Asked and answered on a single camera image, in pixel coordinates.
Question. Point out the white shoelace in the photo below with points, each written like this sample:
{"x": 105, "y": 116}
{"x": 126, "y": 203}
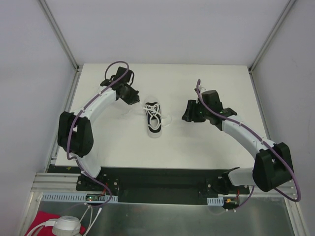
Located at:
{"x": 137, "y": 110}

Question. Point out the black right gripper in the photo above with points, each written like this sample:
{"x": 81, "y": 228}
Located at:
{"x": 191, "y": 111}

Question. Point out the left grey cable duct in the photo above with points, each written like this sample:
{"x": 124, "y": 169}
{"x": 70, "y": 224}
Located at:
{"x": 78, "y": 198}

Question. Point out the right grey cable duct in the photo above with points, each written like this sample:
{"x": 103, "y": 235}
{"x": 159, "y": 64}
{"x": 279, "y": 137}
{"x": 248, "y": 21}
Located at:
{"x": 218, "y": 201}

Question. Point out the left aluminium corner post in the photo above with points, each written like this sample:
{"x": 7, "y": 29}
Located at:
{"x": 58, "y": 33}

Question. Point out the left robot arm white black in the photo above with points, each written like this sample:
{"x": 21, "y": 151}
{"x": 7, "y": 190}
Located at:
{"x": 75, "y": 133}

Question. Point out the right aluminium corner post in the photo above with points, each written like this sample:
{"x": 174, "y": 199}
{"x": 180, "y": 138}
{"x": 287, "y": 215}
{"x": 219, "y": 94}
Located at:
{"x": 272, "y": 34}

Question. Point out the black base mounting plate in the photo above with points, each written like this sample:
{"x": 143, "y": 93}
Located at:
{"x": 166, "y": 196}

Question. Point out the aluminium corner post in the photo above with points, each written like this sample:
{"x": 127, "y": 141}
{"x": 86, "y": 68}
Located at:
{"x": 58, "y": 33}
{"x": 272, "y": 34}

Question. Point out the black white canvas sneaker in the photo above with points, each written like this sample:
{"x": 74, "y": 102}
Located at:
{"x": 154, "y": 119}

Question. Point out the aluminium frame rail front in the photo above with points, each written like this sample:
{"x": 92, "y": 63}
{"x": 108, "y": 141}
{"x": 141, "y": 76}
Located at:
{"x": 209, "y": 182}

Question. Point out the red cloth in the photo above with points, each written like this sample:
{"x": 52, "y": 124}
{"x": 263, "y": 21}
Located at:
{"x": 43, "y": 223}

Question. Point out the white bottle cap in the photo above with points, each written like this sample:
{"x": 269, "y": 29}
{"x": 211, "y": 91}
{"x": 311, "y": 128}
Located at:
{"x": 66, "y": 226}

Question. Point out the grey cable duct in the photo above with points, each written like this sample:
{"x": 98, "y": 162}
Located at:
{"x": 218, "y": 201}
{"x": 78, "y": 198}

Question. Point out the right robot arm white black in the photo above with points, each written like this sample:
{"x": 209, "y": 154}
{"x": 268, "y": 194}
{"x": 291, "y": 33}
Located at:
{"x": 272, "y": 161}

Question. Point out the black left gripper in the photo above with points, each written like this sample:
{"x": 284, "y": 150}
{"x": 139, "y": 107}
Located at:
{"x": 131, "y": 94}

